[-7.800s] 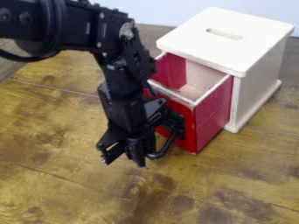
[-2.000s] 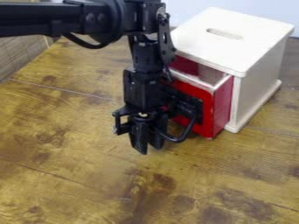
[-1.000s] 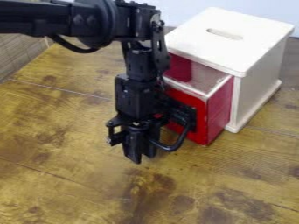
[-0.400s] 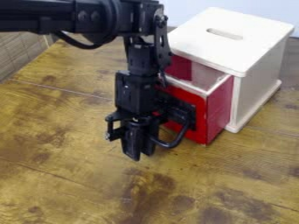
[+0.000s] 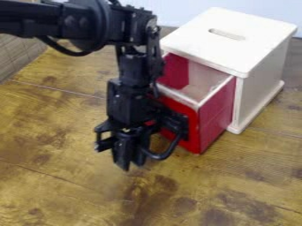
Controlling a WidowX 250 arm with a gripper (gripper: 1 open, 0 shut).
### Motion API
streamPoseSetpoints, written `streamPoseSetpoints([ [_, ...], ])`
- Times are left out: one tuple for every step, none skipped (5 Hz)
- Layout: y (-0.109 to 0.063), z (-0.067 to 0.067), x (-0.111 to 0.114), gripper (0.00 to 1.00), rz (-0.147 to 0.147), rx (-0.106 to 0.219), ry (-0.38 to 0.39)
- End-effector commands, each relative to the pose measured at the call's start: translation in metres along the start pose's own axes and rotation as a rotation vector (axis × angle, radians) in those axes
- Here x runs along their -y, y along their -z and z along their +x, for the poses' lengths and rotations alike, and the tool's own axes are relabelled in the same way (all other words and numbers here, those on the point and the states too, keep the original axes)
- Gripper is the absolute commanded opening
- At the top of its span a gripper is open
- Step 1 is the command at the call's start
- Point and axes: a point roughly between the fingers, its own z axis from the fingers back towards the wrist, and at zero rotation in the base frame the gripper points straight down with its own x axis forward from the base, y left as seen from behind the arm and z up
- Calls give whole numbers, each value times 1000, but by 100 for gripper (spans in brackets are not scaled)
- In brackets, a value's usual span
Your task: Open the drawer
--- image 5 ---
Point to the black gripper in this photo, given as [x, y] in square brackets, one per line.
[130, 109]

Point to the black metal drawer handle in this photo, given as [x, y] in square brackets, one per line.
[171, 124]

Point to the red drawer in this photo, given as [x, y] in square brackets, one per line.
[201, 93]

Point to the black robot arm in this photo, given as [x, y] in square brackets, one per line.
[78, 28]

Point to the white wooden box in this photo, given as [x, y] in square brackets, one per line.
[245, 46]

